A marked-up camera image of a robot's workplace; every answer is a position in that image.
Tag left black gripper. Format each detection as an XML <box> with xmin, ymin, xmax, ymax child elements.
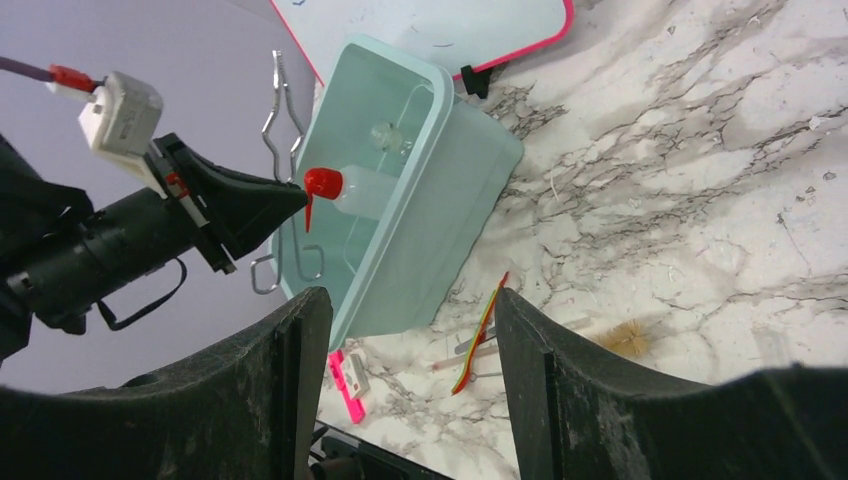
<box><xmin>148</xmin><ymin>133</ymin><xmax>308</xmax><ymax>275</ymax></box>

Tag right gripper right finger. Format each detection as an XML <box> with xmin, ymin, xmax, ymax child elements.
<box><xmin>495</xmin><ymin>288</ymin><xmax>847</xmax><ymax>479</ymax></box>

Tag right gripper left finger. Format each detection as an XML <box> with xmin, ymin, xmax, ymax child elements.
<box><xmin>1</xmin><ymin>287</ymin><xmax>333</xmax><ymax>479</ymax></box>

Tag brown test tube brush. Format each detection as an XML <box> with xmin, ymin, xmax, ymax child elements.
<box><xmin>593</xmin><ymin>320</ymin><xmax>654</xmax><ymax>359</ymax></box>

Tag red cap wash bottle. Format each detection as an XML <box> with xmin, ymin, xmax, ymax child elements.
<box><xmin>303</xmin><ymin>165</ymin><xmax>398</xmax><ymax>232</ymax></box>

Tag metal crucible tongs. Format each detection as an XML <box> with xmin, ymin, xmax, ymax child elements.
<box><xmin>249</xmin><ymin>50</ymin><xmax>326</xmax><ymax>296</ymax></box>

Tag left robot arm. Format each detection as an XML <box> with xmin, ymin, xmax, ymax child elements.
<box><xmin>1</xmin><ymin>134</ymin><xmax>307</xmax><ymax>357</ymax></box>

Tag pink highlighter marker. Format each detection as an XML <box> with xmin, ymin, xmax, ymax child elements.
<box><xmin>328</xmin><ymin>349</ymin><xmax>370</xmax><ymax>424</ymax></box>

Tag teal plastic bin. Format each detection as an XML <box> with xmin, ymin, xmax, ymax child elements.
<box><xmin>268</xmin><ymin>35</ymin><xmax>524</xmax><ymax>350</ymax></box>

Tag black whiteboard stand foot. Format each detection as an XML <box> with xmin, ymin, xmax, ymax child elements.
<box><xmin>460</xmin><ymin>65</ymin><xmax>494</xmax><ymax>100</ymax></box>

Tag pink framed whiteboard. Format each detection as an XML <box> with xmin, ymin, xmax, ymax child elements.
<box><xmin>271</xmin><ymin>0</ymin><xmax>575</xmax><ymax>81</ymax></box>

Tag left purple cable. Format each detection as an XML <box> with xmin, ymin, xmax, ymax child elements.
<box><xmin>0</xmin><ymin>56</ymin><xmax>101</xmax><ymax>94</ymax></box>

